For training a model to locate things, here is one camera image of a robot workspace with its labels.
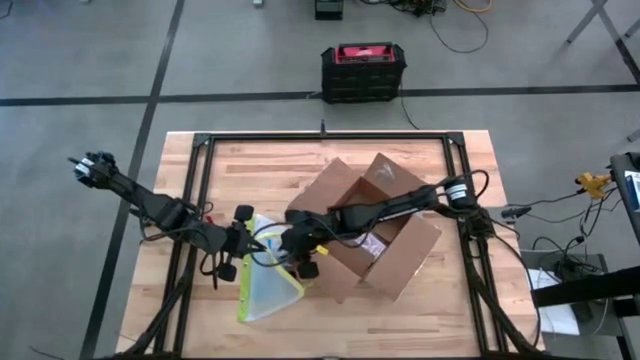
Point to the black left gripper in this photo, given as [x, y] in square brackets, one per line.
[232, 240]

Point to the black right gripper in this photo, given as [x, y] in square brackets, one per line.
[315, 230]

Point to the clear pouch with yellow edge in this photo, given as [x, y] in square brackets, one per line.
[270, 295]

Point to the brown cardboard shipping box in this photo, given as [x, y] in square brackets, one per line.
[405, 260]

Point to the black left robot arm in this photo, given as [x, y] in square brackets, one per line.
[160, 210]

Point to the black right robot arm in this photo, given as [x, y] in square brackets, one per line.
[400, 205]

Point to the red black tool box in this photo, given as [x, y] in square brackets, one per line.
[362, 75]

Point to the black floor device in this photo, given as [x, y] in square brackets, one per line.
[328, 9]

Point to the grey side cart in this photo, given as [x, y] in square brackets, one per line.
[545, 260]

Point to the white paper sheet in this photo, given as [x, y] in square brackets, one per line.
[560, 317]

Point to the black beam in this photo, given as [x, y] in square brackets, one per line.
[585, 289]

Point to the black side table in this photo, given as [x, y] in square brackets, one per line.
[625, 162]

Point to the blue white box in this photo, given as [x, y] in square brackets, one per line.
[632, 190]

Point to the grey table legs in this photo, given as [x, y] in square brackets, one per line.
[612, 30]

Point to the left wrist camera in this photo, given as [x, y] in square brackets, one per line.
[243, 213]

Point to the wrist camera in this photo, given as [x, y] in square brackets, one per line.
[243, 213]
[308, 270]

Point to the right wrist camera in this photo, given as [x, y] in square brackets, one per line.
[308, 270]

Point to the black table frame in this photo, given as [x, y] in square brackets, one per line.
[240, 135]

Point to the black camera post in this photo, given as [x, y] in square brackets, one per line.
[323, 127]

